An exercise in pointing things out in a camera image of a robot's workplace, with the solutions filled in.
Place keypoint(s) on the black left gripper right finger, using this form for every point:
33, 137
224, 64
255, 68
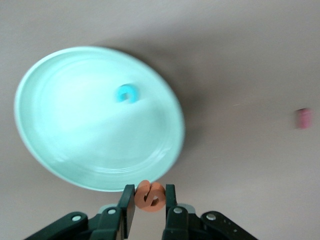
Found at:
170, 197

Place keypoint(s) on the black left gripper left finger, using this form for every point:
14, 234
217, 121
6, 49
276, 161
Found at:
128, 202

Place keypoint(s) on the light green plate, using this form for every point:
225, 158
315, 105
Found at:
82, 120

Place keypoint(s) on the teal foam letter c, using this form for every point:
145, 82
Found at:
120, 93

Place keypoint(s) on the orange foam letter e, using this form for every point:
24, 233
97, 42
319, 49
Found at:
142, 195

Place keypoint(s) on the dark red foam letter i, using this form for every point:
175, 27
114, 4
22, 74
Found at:
303, 118

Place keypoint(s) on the brown table cover sheet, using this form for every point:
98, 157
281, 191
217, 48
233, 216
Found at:
250, 62

